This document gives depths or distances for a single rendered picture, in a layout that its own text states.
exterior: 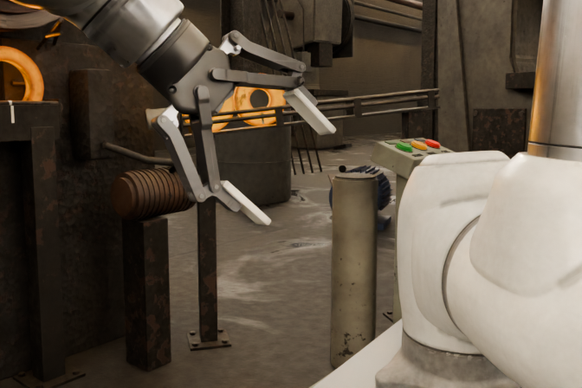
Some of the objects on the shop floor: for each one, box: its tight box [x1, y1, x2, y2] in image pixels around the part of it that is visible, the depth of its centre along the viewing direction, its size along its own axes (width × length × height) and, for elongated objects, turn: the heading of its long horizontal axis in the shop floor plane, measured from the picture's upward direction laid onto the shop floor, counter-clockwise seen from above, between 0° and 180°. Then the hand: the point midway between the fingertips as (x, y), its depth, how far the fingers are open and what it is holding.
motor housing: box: [110, 167, 196, 372], centre depth 156 cm, size 13×22×54 cm
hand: (291, 170), depth 65 cm, fingers open, 13 cm apart
